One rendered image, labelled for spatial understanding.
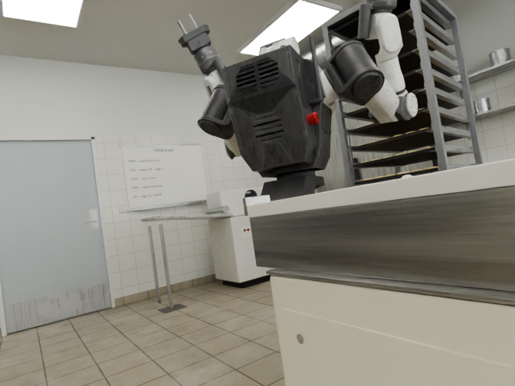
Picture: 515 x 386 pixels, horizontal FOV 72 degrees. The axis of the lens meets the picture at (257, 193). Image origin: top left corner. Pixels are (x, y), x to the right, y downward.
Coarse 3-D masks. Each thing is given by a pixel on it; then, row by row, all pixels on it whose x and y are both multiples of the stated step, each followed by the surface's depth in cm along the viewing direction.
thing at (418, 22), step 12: (420, 12) 153; (420, 24) 152; (420, 36) 153; (420, 48) 153; (432, 84) 151; (432, 96) 151; (432, 108) 151; (432, 120) 152; (444, 144) 151; (444, 156) 149; (444, 168) 150
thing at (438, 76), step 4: (420, 72) 157; (432, 72) 163; (436, 72) 167; (436, 76) 166; (440, 76) 171; (444, 76) 176; (436, 80) 174; (440, 80) 175; (444, 80) 176; (448, 80) 180; (452, 80) 185; (444, 84) 183; (448, 84) 184; (452, 84) 185; (456, 84) 189; (460, 84) 195; (452, 88) 192; (456, 88) 193; (460, 88) 195
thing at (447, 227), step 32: (512, 160) 16; (320, 192) 26; (352, 192) 23; (384, 192) 21; (416, 192) 19; (448, 192) 18; (480, 192) 17; (512, 192) 16; (256, 224) 34; (288, 224) 29; (320, 224) 26; (352, 224) 24; (384, 224) 22; (416, 224) 20; (448, 224) 18; (480, 224) 17; (512, 224) 16; (256, 256) 34; (288, 256) 30; (320, 256) 26; (352, 256) 24; (384, 256) 22; (416, 256) 20; (448, 256) 18; (480, 256) 17; (512, 256) 16; (512, 288) 16
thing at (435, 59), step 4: (416, 52) 157; (432, 52) 167; (432, 56) 167; (436, 56) 171; (432, 60) 170; (436, 60) 171; (440, 60) 174; (444, 60) 180; (436, 64) 177; (440, 64) 178; (444, 64) 179; (448, 64) 184; (452, 64) 189; (444, 68) 185; (448, 68) 186; (452, 68) 188; (456, 68) 194; (452, 72) 193; (456, 72) 194
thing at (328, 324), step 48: (288, 288) 29; (336, 288) 24; (384, 288) 21; (432, 288) 18; (480, 288) 17; (288, 336) 29; (336, 336) 24; (384, 336) 21; (432, 336) 19; (480, 336) 17; (288, 384) 30; (336, 384) 25; (384, 384) 21; (432, 384) 19; (480, 384) 17
